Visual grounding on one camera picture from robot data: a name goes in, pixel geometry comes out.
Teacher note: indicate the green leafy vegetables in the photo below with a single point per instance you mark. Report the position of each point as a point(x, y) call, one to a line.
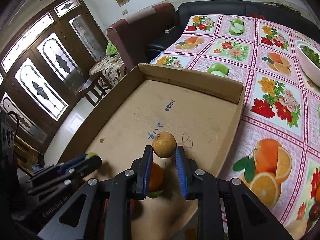
point(312, 55)

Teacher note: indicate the wooden glass panel door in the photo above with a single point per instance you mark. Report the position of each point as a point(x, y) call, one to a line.
point(44, 66)

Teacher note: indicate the orange tangerine with leaf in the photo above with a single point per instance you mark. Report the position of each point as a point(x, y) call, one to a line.
point(155, 187)

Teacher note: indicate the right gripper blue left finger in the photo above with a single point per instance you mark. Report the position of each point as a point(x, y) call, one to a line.
point(143, 172)

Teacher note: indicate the wooden stool patterned cushion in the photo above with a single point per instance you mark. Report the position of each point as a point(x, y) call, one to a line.
point(103, 76)

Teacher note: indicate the shallow cardboard box tray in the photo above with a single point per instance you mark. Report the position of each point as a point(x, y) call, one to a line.
point(201, 110)

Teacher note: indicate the green cloth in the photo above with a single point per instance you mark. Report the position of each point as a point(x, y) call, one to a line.
point(111, 49)

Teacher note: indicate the large red tomato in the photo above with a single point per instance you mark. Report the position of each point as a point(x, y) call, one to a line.
point(136, 209)

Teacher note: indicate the red object on sofa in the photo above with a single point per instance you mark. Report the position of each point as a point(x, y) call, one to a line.
point(257, 16)

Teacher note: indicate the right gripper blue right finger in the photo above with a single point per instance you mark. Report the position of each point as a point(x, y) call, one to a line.
point(185, 170)

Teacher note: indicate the brown armchair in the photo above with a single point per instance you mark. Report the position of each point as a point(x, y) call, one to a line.
point(134, 32)

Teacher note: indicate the white bowl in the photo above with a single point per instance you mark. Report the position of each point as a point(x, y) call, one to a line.
point(308, 67)

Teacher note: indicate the green grape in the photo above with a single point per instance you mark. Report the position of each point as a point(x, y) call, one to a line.
point(90, 155)

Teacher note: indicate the floral fruit print tablecloth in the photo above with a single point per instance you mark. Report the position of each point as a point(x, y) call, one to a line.
point(276, 148)

